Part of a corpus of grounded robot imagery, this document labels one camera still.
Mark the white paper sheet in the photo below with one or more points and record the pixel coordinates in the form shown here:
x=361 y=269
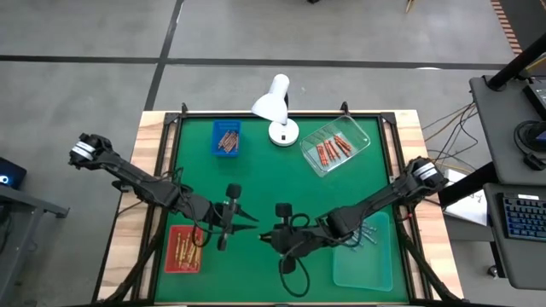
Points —
x=469 y=209

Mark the blue crayon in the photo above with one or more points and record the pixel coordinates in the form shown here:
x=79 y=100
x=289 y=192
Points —
x=367 y=228
x=367 y=239
x=354 y=245

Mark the white box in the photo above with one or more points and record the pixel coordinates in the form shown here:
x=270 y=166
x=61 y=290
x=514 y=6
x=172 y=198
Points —
x=458 y=177

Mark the black laptop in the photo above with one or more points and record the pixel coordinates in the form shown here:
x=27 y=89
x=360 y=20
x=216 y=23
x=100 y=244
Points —
x=538 y=96

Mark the black aluminium table frame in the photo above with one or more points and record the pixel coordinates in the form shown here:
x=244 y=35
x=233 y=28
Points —
x=213 y=114

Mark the black device with light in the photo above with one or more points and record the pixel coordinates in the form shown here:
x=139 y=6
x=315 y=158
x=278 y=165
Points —
x=15 y=170

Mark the yellow-orange crayon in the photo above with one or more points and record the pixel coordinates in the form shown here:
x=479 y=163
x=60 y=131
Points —
x=198 y=255

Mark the red plastic bin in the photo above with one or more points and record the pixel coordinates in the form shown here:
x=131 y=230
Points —
x=170 y=262

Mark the clear plastic container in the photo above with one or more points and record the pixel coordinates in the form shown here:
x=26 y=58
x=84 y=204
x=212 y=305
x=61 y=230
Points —
x=358 y=128

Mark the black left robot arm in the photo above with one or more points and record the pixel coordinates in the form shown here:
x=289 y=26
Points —
x=128 y=175

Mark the blue plastic basket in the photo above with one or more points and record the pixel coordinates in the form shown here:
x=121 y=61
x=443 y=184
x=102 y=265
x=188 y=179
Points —
x=214 y=150

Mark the black support beam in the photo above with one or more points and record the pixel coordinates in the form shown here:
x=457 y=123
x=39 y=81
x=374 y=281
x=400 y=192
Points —
x=467 y=185

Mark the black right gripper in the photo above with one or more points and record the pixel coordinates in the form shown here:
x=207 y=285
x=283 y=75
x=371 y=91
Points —
x=290 y=241

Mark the white desk lamp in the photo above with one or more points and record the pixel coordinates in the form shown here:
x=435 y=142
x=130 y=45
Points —
x=283 y=132

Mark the black backlit keyboard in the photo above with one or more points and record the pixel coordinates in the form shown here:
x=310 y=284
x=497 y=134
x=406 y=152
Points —
x=524 y=217

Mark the black slanted pole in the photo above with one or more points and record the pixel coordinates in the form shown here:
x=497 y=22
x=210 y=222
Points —
x=516 y=64

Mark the grey keyboard desk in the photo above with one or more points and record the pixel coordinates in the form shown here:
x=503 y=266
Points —
x=512 y=264

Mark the orange crayon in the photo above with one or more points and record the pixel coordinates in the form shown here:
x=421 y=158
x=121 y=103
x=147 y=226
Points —
x=333 y=149
x=329 y=150
x=345 y=143
x=342 y=145
x=324 y=154
x=321 y=155

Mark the grey side table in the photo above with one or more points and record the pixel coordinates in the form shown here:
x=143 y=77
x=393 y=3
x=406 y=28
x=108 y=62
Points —
x=25 y=204

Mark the grey equipment cart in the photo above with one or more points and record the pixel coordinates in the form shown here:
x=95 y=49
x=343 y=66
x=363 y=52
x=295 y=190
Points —
x=499 y=128

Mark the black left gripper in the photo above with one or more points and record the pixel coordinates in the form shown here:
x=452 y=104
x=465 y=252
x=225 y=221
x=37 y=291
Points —
x=226 y=217

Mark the black round device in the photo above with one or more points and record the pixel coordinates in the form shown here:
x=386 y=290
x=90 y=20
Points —
x=538 y=135

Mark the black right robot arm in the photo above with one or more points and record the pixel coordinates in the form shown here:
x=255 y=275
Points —
x=384 y=196

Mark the teal plastic bin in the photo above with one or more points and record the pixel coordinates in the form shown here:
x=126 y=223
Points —
x=367 y=268

